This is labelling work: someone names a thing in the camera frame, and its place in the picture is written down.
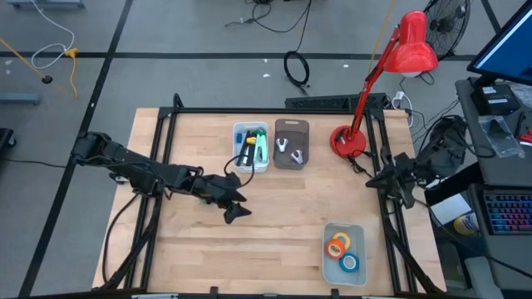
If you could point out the blue tape roll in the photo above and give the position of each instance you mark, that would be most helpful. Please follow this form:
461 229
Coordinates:
342 263

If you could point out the grey table foot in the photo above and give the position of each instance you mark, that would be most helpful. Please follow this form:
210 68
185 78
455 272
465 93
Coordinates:
18 99
45 3

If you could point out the black aluminium table frame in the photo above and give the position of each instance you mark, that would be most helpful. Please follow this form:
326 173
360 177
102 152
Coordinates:
266 110

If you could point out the red tool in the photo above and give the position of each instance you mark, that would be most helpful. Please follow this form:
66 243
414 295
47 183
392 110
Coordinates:
527 137

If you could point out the yellow tape roll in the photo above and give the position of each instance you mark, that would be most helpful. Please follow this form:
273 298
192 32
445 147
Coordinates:
346 236

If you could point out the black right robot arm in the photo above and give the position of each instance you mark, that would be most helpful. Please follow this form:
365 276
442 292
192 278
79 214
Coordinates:
444 153

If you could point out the black floor fan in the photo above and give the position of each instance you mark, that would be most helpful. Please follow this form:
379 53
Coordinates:
453 25

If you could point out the computer monitor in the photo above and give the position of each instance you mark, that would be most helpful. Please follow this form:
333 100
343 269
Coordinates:
511 50

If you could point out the yellow wipes canister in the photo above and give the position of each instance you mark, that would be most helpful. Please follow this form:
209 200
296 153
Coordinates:
463 226

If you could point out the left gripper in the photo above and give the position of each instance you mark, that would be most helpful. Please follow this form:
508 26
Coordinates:
216 189

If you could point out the white power adapter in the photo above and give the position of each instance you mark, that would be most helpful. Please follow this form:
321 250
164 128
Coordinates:
399 96

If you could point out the red desk lamp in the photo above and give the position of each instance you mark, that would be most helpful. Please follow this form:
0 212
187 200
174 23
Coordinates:
411 45

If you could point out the clear plastic bag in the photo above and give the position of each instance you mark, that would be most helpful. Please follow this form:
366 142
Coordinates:
498 137

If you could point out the yellow mini stapler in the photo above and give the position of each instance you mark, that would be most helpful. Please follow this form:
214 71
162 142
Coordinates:
251 140

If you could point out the mint green stapler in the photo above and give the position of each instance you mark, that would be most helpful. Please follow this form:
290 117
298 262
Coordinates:
262 149

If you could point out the orange tape roll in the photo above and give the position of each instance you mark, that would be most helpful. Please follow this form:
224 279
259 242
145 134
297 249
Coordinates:
328 249

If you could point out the backlit colourful keyboard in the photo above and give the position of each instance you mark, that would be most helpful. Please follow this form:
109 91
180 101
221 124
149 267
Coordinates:
509 214

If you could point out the pale grey rectangular tray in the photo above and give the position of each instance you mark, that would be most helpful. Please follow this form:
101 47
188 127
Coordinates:
357 232

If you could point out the grey workstation desk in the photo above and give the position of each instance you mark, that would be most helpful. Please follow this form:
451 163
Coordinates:
478 174

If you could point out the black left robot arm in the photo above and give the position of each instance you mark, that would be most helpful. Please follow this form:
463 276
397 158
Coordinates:
124 160

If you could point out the white paper sheet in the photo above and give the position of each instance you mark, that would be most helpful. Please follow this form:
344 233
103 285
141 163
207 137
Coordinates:
449 209

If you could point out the black perforated metal box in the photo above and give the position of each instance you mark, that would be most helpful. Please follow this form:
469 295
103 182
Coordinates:
316 101

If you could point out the green mini stapler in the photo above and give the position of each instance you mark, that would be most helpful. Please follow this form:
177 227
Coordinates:
260 131

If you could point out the white plastic bin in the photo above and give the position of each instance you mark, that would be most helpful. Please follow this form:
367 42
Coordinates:
250 169

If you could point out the smoky translucent plastic bin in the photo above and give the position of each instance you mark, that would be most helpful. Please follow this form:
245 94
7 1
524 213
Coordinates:
291 124

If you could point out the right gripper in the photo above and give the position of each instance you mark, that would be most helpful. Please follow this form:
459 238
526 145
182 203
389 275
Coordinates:
403 172

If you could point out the small black computer box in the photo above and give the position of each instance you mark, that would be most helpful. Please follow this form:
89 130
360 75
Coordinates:
494 99

